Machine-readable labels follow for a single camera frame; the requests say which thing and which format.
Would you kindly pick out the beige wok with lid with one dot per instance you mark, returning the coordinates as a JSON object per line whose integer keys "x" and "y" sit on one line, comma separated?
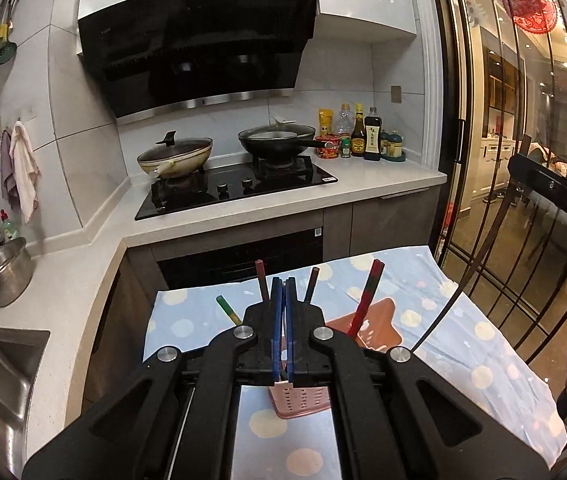
{"x": 173, "y": 157}

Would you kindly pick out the red paper door decoration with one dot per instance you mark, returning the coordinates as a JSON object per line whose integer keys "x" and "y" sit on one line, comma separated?
{"x": 531, "y": 7}

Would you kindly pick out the small green-capped jar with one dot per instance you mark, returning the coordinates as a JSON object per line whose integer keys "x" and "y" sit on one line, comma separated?
{"x": 346, "y": 149}

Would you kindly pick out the dark soy sauce bottle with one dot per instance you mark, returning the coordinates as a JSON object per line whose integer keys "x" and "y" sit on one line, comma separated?
{"x": 373, "y": 137}

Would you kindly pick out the red instant noodle cup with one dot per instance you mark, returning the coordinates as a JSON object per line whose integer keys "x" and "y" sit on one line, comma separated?
{"x": 328, "y": 147}

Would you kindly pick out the white kitchen countertop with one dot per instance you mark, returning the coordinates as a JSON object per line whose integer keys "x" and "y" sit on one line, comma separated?
{"x": 373, "y": 185}

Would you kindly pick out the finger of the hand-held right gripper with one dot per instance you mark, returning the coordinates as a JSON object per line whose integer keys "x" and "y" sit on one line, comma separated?
{"x": 553, "y": 185}

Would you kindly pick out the green dish soap bottle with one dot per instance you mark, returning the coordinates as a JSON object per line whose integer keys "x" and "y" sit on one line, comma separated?
{"x": 10, "y": 227}

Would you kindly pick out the purple hanging towel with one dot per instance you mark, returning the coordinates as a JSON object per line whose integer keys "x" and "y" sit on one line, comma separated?
{"x": 6, "y": 170}

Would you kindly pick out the black range hood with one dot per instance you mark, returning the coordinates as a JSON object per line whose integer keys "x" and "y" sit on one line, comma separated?
{"x": 198, "y": 50}

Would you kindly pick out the pink perforated utensil holder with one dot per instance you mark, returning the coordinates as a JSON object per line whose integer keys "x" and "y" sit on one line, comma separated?
{"x": 303, "y": 402}

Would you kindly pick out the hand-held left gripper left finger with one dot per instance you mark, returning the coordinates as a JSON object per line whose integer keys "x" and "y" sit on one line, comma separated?
{"x": 276, "y": 320}

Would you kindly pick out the yellow seasoning packet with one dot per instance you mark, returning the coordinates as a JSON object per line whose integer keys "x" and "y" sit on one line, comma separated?
{"x": 325, "y": 121}

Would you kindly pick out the dark red chopstick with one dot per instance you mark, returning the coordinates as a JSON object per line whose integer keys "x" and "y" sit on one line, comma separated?
{"x": 262, "y": 280}

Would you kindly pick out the stainless steel pot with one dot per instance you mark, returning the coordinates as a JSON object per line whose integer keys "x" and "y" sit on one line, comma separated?
{"x": 3, "y": 275}

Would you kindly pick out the dark brown chopstick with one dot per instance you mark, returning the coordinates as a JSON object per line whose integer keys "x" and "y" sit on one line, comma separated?
{"x": 312, "y": 285}

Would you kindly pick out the black wok with lid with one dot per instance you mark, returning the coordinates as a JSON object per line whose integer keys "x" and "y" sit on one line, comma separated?
{"x": 276, "y": 142}

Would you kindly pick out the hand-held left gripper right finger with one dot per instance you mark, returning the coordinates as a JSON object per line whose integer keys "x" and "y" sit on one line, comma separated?
{"x": 291, "y": 320}

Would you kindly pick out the white hanging towel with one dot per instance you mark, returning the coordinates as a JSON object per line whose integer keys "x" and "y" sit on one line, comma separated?
{"x": 25, "y": 170}

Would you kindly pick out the wall socket beside bottles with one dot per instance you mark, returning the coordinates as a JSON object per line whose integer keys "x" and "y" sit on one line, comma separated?
{"x": 396, "y": 94}

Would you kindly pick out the black built-in oven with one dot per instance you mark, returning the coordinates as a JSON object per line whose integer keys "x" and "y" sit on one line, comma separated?
{"x": 233, "y": 255}

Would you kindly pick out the black gas stove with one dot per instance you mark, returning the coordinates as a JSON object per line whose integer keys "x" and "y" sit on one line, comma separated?
{"x": 233, "y": 195}

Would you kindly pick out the dark condiment jar set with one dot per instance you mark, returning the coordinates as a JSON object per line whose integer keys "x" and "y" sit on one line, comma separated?
{"x": 394, "y": 147}

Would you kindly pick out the clear plastic bottle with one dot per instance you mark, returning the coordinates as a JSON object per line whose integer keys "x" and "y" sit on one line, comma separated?
{"x": 344, "y": 121}

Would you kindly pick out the blue dotted tablecloth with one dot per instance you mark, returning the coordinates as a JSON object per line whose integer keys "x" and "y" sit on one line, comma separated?
{"x": 463, "y": 340}

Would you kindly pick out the green chopstick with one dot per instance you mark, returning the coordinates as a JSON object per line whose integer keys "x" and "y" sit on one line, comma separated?
{"x": 228, "y": 309}

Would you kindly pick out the stainless steel sink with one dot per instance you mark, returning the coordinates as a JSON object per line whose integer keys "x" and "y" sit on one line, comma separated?
{"x": 3, "y": 375}

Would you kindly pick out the brown sauce bottle yellow cap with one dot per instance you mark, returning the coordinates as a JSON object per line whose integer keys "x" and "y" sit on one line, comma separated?
{"x": 358, "y": 135}

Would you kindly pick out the glass sliding door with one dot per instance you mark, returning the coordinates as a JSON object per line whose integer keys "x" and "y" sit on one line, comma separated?
{"x": 503, "y": 110}

